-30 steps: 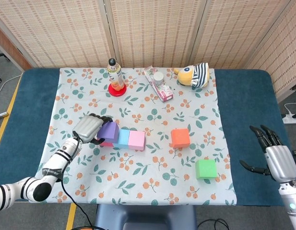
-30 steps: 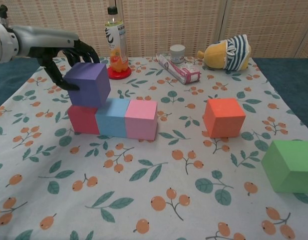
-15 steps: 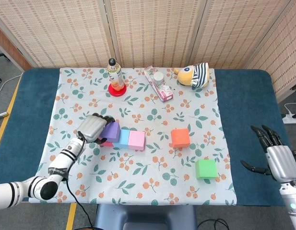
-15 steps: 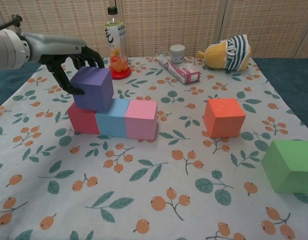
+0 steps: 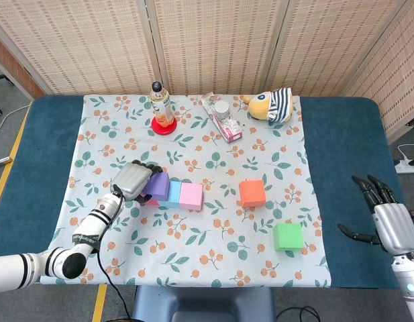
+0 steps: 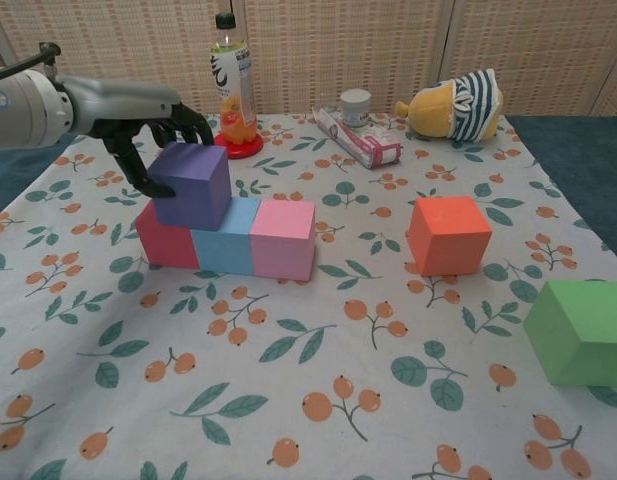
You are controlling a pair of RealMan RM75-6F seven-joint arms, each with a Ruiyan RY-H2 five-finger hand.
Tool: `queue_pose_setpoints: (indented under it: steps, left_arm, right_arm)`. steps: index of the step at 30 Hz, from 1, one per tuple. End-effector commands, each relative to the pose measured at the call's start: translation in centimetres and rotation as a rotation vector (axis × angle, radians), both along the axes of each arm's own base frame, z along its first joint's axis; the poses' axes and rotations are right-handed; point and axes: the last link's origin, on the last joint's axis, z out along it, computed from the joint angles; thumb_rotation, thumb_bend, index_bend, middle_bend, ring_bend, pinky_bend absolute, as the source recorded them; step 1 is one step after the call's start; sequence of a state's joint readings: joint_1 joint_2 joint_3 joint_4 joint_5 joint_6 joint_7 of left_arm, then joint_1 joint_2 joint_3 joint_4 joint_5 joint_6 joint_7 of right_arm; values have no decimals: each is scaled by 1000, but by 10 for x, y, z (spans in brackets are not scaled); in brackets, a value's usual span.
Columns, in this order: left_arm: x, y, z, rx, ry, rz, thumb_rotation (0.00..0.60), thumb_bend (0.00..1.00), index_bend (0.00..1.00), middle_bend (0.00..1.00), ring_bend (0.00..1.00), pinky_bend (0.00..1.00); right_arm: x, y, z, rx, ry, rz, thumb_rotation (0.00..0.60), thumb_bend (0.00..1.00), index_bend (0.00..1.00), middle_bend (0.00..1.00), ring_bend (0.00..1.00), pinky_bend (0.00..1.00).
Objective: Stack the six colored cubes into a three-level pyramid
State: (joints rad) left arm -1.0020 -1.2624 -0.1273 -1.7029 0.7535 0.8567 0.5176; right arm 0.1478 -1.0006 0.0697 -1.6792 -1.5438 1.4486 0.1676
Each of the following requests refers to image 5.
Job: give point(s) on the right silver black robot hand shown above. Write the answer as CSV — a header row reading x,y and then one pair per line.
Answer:
x,y
396,224

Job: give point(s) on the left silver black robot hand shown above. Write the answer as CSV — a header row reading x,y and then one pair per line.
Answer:
x,y
131,181

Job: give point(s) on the purple cube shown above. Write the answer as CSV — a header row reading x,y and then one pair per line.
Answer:
x,y
159,184

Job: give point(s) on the red cube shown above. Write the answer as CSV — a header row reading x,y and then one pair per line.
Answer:
x,y
153,202

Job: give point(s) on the light blue cube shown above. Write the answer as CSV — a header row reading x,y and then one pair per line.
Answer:
x,y
173,194

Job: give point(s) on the pink cube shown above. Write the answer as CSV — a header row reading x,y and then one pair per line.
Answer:
x,y
191,198

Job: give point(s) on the green cube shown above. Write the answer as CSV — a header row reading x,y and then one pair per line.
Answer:
x,y
288,236

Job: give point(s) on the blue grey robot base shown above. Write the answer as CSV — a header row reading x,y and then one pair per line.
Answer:
x,y
203,302

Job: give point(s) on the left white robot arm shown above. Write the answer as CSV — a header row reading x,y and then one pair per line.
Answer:
x,y
89,228

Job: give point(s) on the white power strip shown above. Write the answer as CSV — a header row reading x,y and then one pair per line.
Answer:
x,y
408,166

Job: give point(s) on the red round coaster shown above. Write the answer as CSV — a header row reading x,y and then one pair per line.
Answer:
x,y
164,130

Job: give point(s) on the floral print tablecloth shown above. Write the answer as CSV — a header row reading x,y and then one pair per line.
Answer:
x,y
193,151

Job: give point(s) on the orange drink plastic bottle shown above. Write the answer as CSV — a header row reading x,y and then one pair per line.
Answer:
x,y
159,107

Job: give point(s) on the teal table cover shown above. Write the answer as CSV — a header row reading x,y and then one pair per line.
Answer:
x,y
344,151

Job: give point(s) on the pink floral carton box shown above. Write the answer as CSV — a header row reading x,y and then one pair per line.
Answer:
x,y
231,129

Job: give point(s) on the small white jar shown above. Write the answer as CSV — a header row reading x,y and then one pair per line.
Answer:
x,y
221,108

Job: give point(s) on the orange cube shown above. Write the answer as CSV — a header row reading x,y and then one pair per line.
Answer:
x,y
252,194

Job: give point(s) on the grey metal bar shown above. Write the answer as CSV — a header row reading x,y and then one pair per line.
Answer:
x,y
0,162

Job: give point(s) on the yellow plush toy striped shirt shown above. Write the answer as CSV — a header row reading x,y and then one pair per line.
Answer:
x,y
267,107

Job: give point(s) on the woven bamboo folding screen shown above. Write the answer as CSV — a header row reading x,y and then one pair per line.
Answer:
x,y
226,40

